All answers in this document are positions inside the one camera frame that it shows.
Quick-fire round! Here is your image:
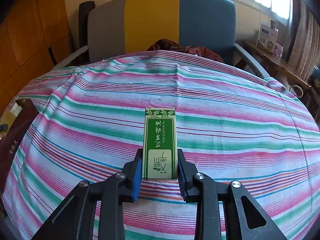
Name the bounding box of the small pink box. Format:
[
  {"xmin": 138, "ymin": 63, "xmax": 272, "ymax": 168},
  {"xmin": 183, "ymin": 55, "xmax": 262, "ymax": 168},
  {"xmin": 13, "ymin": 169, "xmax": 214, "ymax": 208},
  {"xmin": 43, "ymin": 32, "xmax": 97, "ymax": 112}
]
[{"xmin": 273, "ymin": 44, "xmax": 285, "ymax": 57}]

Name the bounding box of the green white carton box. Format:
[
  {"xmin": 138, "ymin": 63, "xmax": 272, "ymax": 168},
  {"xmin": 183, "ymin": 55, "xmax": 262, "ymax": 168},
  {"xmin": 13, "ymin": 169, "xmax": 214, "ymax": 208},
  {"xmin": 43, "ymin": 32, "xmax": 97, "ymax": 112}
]
[{"xmin": 141, "ymin": 107, "xmax": 178, "ymax": 182}]

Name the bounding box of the wooden wardrobe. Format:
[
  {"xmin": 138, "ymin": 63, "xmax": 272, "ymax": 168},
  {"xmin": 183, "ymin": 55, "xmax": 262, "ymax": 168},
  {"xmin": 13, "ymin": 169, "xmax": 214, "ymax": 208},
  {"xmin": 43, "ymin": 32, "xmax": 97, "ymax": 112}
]
[{"xmin": 0, "ymin": 0, "xmax": 73, "ymax": 115}]

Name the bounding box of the grey yellow blue chair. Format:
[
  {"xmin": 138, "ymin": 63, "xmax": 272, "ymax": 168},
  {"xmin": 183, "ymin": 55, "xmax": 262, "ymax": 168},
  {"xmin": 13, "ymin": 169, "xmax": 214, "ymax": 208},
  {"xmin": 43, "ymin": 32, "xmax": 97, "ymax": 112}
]
[{"xmin": 54, "ymin": 0, "xmax": 272, "ymax": 80}]

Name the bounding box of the pink side curtain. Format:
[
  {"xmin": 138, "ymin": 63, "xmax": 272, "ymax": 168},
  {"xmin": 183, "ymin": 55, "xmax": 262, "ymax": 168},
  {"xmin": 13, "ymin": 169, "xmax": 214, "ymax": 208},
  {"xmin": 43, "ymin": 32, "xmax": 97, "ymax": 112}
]
[{"xmin": 287, "ymin": 0, "xmax": 320, "ymax": 80}]

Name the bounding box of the black rolled mat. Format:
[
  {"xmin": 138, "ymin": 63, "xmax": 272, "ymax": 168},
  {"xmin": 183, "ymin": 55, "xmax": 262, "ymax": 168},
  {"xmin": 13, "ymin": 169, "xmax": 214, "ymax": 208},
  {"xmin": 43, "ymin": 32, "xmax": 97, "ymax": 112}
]
[{"xmin": 79, "ymin": 1, "xmax": 96, "ymax": 49}]

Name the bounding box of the blue white box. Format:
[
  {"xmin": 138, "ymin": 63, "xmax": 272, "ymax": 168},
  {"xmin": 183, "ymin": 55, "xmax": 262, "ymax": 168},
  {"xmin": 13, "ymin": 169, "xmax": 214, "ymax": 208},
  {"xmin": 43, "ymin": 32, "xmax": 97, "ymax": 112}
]
[{"xmin": 257, "ymin": 24, "xmax": 278, "ymax": 53}]

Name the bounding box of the cardboard box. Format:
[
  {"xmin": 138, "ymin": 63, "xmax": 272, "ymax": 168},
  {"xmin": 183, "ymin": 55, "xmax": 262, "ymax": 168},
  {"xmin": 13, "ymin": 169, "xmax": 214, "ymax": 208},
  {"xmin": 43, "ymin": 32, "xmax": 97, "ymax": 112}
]
[{"xmin": 0, "ymin": 100, "xmax": 28, "ymax": 133}]

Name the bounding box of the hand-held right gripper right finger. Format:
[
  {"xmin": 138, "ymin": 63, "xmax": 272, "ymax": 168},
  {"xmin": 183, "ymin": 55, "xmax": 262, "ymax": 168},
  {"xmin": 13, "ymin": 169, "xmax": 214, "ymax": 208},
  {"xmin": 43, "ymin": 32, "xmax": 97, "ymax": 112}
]
[{"xmin": 177, "ymin": 149, "xmax": 288, "ymax": 240}]

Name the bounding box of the striped tablecloth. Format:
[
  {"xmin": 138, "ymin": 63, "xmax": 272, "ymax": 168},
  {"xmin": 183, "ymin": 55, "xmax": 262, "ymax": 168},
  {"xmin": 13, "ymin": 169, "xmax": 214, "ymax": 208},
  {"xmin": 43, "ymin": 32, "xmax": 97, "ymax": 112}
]
[{"xmin": 2, "ymin": 50, "xmax": 320, "ymax": 240}]

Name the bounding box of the maroon cloth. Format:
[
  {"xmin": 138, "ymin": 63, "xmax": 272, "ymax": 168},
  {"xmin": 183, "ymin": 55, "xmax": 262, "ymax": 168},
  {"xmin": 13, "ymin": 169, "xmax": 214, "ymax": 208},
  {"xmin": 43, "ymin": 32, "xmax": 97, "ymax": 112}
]
[{"xmin": 146, "ymin": 39, "xmax": 224, "ymax": 63}]

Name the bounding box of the wooden side table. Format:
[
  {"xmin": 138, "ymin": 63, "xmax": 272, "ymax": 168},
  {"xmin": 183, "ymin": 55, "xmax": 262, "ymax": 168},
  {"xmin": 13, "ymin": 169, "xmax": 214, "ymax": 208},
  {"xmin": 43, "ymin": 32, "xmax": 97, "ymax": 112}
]
[{"xmin": 244, "ymin": 40, "xmax": 312, "ymax": 90}]

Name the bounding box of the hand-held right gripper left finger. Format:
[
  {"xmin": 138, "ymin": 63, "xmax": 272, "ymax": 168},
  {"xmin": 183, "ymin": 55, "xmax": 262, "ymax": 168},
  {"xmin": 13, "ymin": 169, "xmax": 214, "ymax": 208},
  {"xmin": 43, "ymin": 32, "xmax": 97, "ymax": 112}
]
[{"xmin": 32, "ymin": 149, "xmax": 143, "ymax": 240}]

